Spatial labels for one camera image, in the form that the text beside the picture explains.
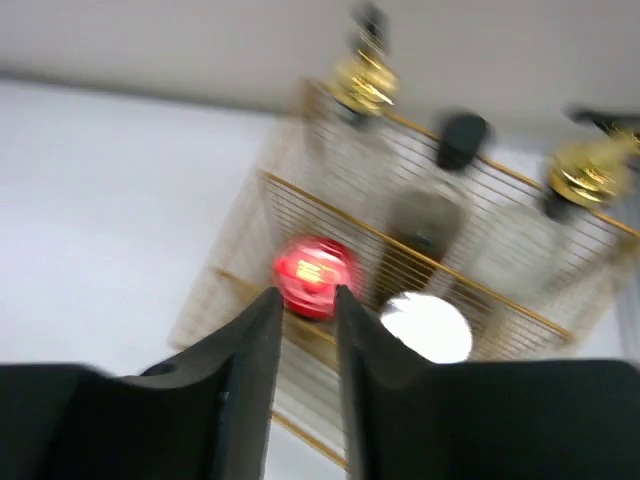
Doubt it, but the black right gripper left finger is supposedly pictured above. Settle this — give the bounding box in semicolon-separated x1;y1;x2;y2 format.
1;288;283;479

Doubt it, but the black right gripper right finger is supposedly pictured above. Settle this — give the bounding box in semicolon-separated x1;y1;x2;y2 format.
336;287;639;479

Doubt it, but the silver lid blue can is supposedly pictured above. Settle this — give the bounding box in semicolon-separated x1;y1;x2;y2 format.
380;292;473;364

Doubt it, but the red lid sauce jar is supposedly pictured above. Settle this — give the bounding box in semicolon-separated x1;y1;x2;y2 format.
272;235;362;322

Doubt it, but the black cap vinegar bottle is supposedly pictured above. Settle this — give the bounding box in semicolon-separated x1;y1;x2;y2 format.
372;111;490;310

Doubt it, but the oil bottle with dark liquid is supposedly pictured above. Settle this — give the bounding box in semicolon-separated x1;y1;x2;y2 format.
464;107;639;302

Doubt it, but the clear oil bottle gold spout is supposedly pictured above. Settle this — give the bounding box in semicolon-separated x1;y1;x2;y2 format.
304;1;398;210

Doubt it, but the gold wire basket rack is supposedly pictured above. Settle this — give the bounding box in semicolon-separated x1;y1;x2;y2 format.
171;82;639;479

